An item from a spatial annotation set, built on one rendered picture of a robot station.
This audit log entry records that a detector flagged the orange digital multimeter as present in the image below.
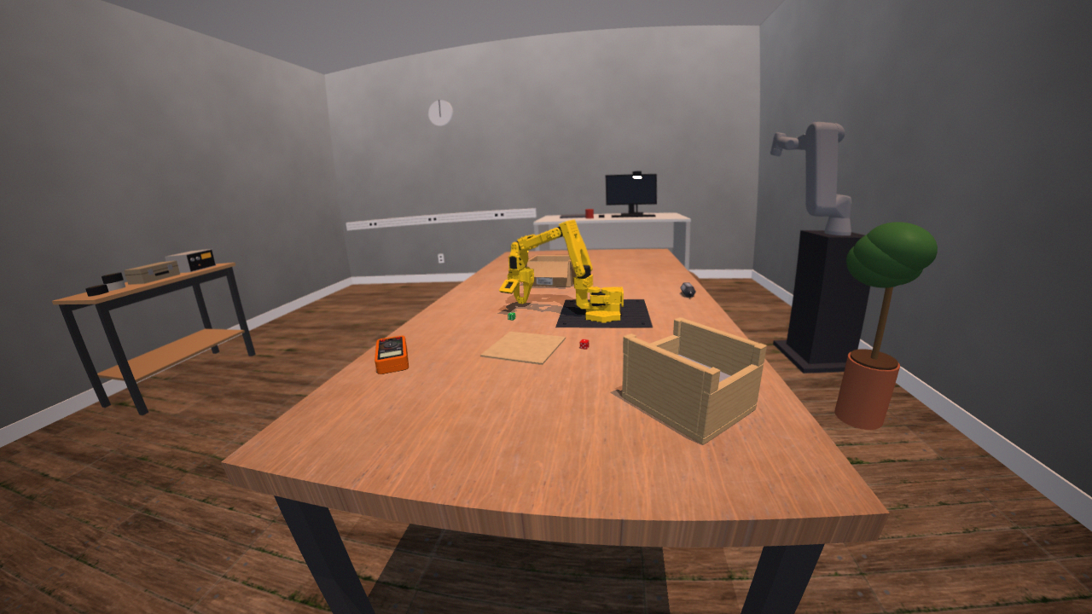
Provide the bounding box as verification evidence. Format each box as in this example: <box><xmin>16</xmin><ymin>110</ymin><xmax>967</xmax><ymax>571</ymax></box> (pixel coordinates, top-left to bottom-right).
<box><xmin>375</xmin><ymin>336</ymin><xmax>410</xmax><ymax>374</ymax></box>

